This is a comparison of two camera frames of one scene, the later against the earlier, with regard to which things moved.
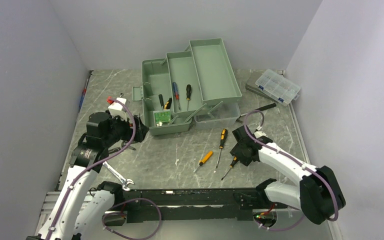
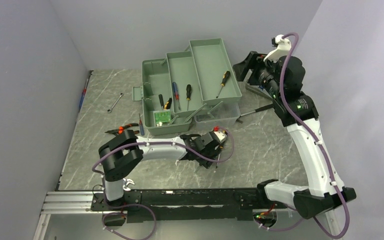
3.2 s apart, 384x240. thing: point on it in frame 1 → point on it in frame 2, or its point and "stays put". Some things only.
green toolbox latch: [137, 93] stays put
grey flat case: [250, 84] stays put
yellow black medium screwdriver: [188, 94] stays put
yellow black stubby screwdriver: [231, 166] → [225, 76]
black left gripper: [140, 129] → [214, 153]
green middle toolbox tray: [185, 92] stays put
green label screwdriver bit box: [162, 118] stays put
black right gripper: [236, 151] → [255, 61]
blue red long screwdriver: [176, 93] stays put
